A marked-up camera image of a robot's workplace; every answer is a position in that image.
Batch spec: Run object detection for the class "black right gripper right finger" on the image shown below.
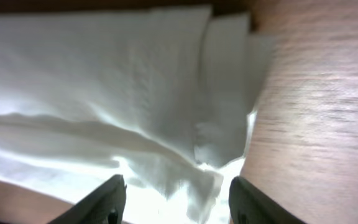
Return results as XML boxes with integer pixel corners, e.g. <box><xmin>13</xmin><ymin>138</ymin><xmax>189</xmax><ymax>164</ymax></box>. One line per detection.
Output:
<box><xmin>229</xmin><ymin>176</ymin><xmax>305</xmax><ymax>224</ymax></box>

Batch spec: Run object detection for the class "white t-shirt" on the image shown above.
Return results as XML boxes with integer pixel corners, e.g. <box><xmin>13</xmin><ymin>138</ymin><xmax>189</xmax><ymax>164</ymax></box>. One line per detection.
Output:
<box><xmin>0</xmin><ymin>6</ymin><xmax>274</xmax><ymax>223</ymax></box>

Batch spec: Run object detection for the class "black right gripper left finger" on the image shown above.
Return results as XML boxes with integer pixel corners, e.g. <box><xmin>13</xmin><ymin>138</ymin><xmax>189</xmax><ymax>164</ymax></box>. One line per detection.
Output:
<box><xmin>48</xmin><ymin>175</ymin><xmax>127</xmax><ymax>224</ymax></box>

